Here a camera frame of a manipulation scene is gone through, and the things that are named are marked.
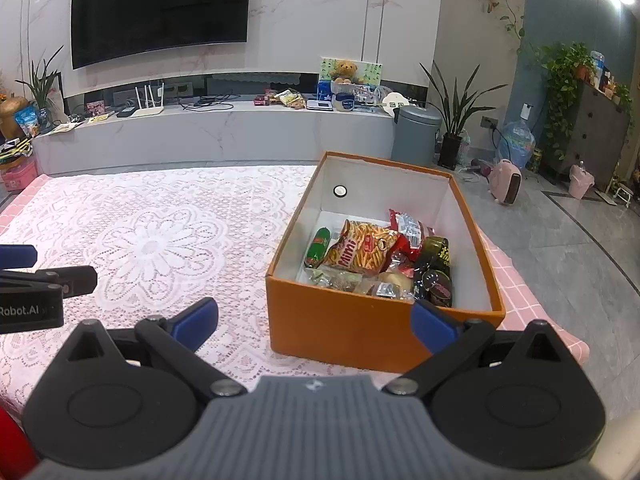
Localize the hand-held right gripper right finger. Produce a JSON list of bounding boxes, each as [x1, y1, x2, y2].
[[381, 299, 565, 399]]

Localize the black flat television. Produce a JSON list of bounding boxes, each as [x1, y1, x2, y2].
[[70, 0, 253, 71]]

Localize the red clothing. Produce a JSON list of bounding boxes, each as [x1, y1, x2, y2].
[[0, 405, 38, 480]]

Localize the blue snack bag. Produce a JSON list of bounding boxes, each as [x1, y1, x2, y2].
[[14, 107, 41, 138]]

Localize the long-leaf plant in black pot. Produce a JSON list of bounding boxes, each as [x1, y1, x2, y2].
[[419, 60, 508, 171]]

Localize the white step stool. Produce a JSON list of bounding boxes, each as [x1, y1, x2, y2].
[[606, 182, 636, 207]]

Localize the green sausage packet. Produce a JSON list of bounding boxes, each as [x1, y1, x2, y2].
[[304, 227, 332, 268]]

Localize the green plant in glass vase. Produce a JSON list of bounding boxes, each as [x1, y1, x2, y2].
[[15, 45, 66, 131]]

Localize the yellow red chips packet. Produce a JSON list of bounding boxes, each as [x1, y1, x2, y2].
[[320, 220, 401, 276]]

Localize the clear bread stick packet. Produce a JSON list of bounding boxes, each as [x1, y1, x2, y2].
[[377, 271, 416, 301]]

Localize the blue water jug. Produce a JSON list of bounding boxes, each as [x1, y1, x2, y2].
[[497, 120, 537, 170]]

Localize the pile of snack packets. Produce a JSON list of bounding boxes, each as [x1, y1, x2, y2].
[[252, 89, 307, 110]]

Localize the grey marble television console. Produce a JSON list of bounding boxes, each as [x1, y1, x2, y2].
[[30, 100, 401, 176]]

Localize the red packet with white label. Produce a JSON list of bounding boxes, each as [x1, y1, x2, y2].
[[387, 208, 436, 261]]

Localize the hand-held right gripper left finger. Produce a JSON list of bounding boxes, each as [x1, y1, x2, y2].
[[66, 296, 247, 401]]

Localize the brown teddy bear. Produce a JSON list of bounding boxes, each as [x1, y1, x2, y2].
[[331, 60, 357, 85]]

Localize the black yellow snack packets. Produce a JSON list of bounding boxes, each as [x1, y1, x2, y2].
[[0, 140, 32, 163]]

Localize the green photo board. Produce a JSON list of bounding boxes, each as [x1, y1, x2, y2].
[[319, 57, 383, 86]]

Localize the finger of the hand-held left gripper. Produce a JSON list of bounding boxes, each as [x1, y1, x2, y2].
[[0, 244, 38, 270], [0, 266, 98, 297]]

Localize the white router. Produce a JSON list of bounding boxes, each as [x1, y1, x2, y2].
[[131, 85, 166, 118]]

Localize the orange cardboard box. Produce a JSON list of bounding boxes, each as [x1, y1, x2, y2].
[[265, 151, 507, 375]]

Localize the olive clear snack packet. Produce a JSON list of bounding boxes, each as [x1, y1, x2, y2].
[[304, 267, 363, 291]]

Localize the pink plastic basket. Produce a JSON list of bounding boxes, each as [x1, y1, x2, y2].
[[0, 155, 40, 192]]

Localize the trailing pothos plant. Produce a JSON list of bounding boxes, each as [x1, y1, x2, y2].
[[537, 42, 598, 161]]

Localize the pink bucket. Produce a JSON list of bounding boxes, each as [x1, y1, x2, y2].
[[569, 162, 596, 200]]

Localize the white round power strip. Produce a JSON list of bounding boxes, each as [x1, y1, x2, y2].
[[382, 91, 411, 116]]

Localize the white lace tablecloth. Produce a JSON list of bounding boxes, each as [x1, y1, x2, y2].
[[0, 164, 501, 411]]

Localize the black packet with yellow print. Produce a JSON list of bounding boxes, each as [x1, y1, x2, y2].
[[412, 235, 455, 308]]

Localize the grey trash can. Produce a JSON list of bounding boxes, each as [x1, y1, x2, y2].
[[391, 104, 443, 166]]

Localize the black cables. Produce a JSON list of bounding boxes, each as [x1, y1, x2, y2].
[[180, 91, 236, 111]]

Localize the pink space heater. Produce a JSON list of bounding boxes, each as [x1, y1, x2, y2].
[[487, 158, 523, 206]]

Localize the dark grey sideboard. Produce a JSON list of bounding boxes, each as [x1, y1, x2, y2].
[[542, 80, 632, 191]]

